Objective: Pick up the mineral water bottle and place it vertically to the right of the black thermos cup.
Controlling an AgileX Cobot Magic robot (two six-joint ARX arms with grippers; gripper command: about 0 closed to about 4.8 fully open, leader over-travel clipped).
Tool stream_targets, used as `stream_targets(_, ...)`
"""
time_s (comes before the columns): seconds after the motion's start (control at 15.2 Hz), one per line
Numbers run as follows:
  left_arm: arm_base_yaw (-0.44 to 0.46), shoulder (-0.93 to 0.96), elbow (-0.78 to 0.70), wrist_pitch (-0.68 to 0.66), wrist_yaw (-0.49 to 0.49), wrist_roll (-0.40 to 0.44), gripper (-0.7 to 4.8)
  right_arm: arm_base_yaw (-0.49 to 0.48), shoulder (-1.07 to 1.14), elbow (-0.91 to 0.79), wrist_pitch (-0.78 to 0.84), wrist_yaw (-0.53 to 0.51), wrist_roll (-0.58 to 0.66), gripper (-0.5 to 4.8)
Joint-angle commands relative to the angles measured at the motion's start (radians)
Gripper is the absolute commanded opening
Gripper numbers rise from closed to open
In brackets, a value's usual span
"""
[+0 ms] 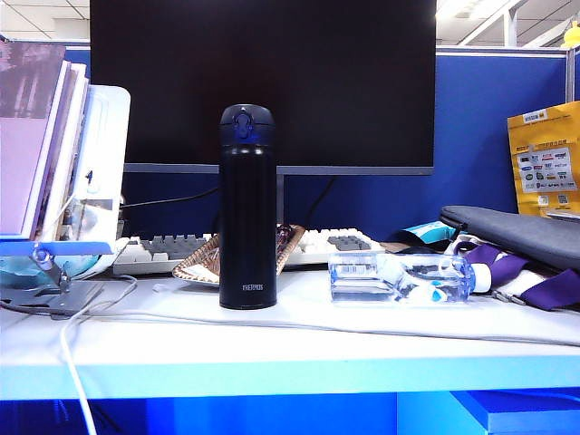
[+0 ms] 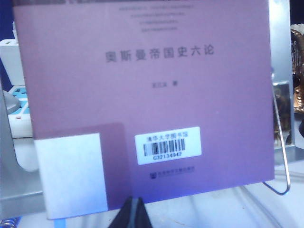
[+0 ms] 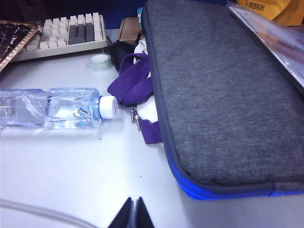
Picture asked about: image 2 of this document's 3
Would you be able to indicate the white power strip blue sockets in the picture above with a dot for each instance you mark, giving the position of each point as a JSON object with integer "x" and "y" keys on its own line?
{"x": 20, "y": 114}

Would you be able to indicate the brown glossy object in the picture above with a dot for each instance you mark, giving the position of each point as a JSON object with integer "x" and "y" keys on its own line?
{"x": 298, "y": 71}

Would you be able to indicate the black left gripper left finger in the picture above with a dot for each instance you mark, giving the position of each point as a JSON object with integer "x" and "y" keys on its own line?
{"x": 123, "y": 218}

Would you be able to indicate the white power adapter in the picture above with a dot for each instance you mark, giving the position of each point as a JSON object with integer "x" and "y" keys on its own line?
{"x": 8, "y": 61}

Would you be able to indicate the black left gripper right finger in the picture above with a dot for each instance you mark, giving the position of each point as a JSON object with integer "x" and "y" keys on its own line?
{"x": 143, "y": 218}

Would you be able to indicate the pink book with barcode label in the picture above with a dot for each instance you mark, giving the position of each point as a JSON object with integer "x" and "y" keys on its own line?
{"x": 154, "y": 95}

